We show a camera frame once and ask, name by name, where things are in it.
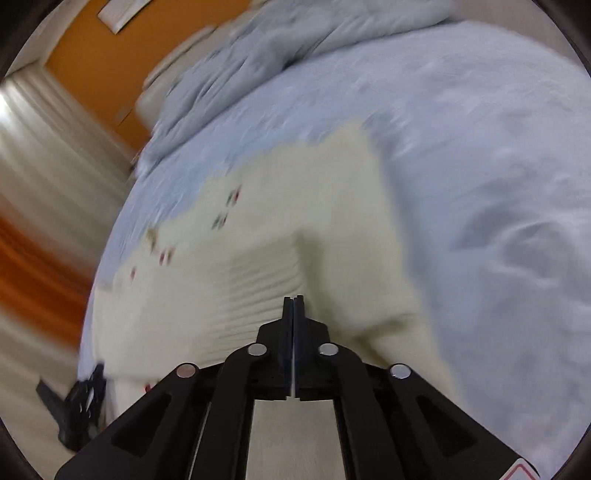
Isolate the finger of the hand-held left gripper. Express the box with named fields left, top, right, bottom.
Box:
left=36, top=364, right=108, bottom=452

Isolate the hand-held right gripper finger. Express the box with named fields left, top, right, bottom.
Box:
left=294, top=295, right=542, bottom=480
left=54, top=296, right=295, bottom=480

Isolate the cream knit sweater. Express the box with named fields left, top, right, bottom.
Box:
left=85, top=117, right=468, bottom=418

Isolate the bed with light blue sheet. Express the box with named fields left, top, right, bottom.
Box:
left=76, top=18, right=591, bottom=480

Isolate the white pillow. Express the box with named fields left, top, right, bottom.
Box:
left=135, top=25, right=222, bottom=131

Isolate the light blue duvet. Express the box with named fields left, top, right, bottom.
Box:
left=131, top=0, right=455, bottom=175

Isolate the white wall picture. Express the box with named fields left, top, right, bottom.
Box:
left=97, top=0, right=140, bottom=34

